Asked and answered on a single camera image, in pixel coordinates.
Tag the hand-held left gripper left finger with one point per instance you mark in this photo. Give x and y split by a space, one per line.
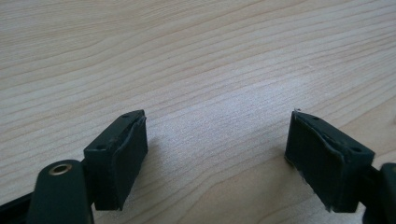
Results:
115 155

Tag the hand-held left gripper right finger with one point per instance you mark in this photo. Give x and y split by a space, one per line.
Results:
327 161

